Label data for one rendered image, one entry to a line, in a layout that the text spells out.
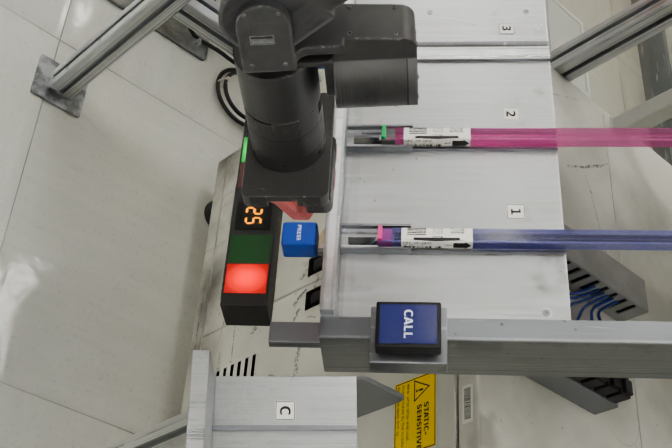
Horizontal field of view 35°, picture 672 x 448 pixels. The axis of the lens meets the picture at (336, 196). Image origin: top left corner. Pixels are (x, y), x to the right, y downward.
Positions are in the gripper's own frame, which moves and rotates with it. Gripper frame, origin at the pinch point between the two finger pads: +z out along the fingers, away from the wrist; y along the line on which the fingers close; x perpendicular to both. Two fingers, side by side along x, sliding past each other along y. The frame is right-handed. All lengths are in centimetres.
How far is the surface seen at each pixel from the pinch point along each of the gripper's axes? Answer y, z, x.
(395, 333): -11.7, -0.6, -8.1
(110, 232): 41, 64, 39
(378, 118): 13.4, 3.9, -6.0
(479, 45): 22.5, 3.9, -15.6
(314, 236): -0.7, 2.8, -1.0
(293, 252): -1.5, 4.0, 0.9
